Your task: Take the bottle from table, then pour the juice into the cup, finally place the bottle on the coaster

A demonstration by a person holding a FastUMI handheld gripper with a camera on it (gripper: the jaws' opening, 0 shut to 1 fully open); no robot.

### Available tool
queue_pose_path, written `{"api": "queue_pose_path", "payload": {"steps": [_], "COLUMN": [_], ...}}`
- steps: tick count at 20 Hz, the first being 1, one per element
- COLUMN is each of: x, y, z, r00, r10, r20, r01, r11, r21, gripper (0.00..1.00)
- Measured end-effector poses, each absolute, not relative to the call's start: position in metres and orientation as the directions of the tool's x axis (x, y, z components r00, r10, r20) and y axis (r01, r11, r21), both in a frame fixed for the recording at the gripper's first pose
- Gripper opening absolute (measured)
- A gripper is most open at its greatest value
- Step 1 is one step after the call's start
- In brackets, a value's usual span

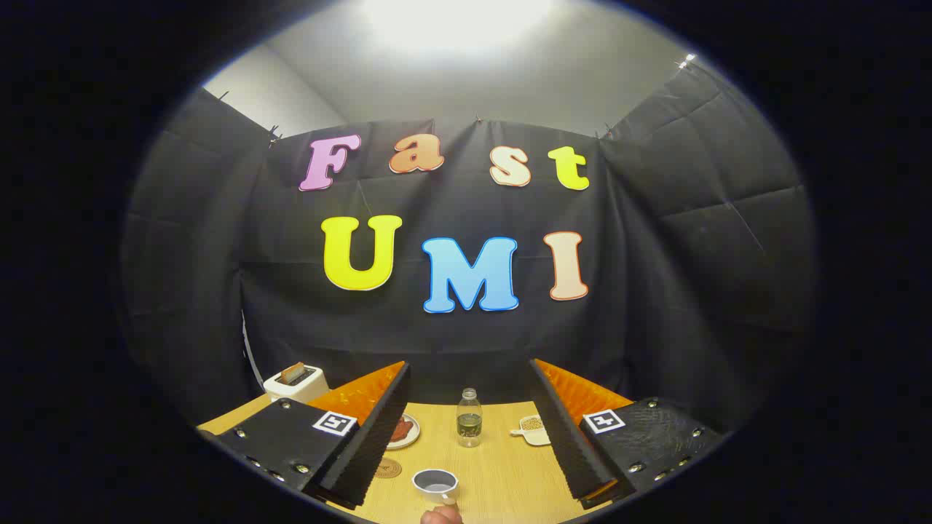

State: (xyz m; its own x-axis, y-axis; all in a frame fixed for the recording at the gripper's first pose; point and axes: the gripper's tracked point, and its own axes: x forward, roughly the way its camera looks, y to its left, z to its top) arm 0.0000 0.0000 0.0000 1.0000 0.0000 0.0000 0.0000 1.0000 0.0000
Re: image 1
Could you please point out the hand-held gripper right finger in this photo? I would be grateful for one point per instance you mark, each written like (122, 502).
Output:
(571, 444)

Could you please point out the round cork coaster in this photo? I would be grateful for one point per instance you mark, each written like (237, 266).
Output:
(391, 469)

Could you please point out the toasted bread slice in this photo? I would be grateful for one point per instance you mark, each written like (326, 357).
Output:
(293, 373)

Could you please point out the white round plate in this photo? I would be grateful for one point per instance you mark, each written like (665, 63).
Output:
(413, 435)

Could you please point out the wooden table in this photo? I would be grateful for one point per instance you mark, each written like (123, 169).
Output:
(502, 466)

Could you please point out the white toaster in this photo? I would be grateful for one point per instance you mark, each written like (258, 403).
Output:
(312, 387)

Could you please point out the black backdrop cloth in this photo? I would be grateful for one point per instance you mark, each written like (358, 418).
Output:
(451, 349)

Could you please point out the clear plastic water bottle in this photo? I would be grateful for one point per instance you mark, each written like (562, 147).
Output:
(470, 429)

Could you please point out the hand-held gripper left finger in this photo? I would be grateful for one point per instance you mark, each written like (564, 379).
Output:
(371, 444)

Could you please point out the white divided grain dish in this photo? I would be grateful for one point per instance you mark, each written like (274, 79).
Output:
(535, 437)

